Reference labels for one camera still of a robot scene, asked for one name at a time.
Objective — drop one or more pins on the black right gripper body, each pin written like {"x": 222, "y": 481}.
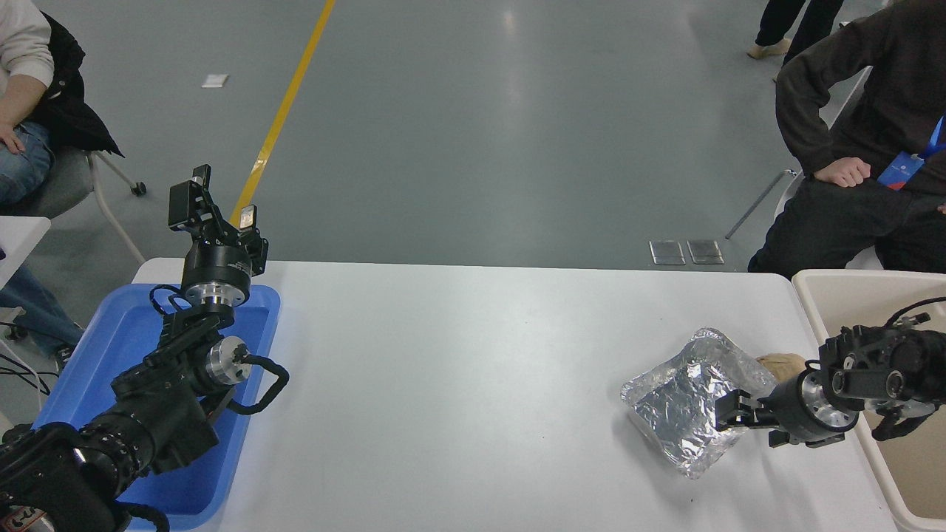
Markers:
{"x": 787, "y": 406}

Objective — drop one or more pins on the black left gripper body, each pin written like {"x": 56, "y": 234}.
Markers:
{"x": 216, "y": 264}

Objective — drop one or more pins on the silver foil plate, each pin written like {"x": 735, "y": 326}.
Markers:
{"x": 672, "y": 414}

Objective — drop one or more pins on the person's bare forearm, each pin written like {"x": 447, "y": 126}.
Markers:
{"x": 18, "y": 103}

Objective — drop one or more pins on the metal floor plate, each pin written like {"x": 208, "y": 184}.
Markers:
{"x": 667, "y": 252}
{"x": 706, "y": 252}

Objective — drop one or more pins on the seated person's bare-arm hand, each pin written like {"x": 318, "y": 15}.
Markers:
{"x": 11, "y": 139}

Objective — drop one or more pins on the badge-wearing person's hand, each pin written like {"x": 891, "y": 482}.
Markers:
{"x": 842, "y": 174}

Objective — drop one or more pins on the crumpled tan paper ball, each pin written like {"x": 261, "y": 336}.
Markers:
{"x": 783, "y": 364}

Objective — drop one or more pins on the grey chair with white legs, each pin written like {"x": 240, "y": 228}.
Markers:
{"x": 66, "y": 177}

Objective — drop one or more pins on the blue plastic tray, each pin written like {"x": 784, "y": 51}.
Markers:
{"x": 111, "y": 332}

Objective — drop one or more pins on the white paper scrap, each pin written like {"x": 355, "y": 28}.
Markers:
{"x": 215, "y": 80}

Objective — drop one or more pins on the large pale plastic bin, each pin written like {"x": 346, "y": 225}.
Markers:
{"x": 872, "y": 303}

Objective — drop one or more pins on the small white side table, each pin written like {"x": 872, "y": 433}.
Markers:
{"x": 18, "y": 236}

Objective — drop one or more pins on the seated person beside grey chair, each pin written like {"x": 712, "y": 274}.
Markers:
{"x": 22, "y": 37}

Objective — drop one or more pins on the seated person with blue badge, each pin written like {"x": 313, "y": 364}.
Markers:
{"x": 887, "y": 74}

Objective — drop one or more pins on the standing person with tan shoes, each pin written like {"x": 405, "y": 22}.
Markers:
{"x": 802, "y": 22}

